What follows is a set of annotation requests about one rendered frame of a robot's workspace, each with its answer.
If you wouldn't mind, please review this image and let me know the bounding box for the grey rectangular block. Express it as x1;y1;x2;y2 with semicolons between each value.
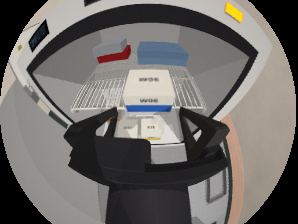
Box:
92;37;128;57

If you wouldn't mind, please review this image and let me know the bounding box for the light blue flat block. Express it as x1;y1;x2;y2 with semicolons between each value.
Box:
137;41;189;60
138;57;188;67

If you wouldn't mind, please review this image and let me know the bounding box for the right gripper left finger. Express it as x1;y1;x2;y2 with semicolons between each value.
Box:
67;107;118;137

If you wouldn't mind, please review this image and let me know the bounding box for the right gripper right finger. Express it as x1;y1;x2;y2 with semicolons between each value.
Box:
178;107;230;161

